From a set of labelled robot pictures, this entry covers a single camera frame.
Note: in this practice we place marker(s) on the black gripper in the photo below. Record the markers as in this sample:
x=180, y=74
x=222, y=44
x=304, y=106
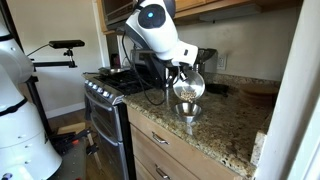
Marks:
x=175, y=68

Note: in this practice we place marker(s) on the small stainless steel bowl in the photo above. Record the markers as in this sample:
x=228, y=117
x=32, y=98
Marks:
x=195, y=81
x=188, y=111

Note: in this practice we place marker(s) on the pile of beige chickpeas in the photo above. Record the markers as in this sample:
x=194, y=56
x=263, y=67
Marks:
x=188, y=95

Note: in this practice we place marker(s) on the silver countertop appliance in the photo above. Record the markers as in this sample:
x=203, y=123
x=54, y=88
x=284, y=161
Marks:
x=141, y=56

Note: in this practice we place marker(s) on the steel frying pan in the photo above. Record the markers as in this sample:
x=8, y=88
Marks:
x=111, y=70

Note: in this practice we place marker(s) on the wooden base cabinet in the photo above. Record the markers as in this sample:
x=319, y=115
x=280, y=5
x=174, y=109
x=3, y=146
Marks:
x=186, y=156

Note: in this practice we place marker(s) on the stainless steel gas range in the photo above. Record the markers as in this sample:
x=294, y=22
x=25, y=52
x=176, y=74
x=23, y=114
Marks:
x=106, y=116

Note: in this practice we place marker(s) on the light wooden stick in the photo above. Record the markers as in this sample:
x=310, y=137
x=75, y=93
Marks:
x=95, y=151

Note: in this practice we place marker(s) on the light wooden plank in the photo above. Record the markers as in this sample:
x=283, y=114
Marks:
x=71, y=128

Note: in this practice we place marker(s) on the purple blue tool case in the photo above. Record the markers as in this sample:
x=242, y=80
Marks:
x=61, y=138

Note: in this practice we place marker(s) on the wrist-mounted camera box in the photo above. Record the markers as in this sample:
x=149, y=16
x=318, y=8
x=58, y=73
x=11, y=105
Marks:
x=183, y=55

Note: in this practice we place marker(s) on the white wall outlet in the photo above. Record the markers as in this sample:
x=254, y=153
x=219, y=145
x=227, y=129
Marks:
x=222, y=61

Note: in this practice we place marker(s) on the black stereo camera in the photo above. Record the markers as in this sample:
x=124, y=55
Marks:
x=66, y=44

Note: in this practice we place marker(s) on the black camera stand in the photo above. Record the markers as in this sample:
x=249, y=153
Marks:
x=50, y=63

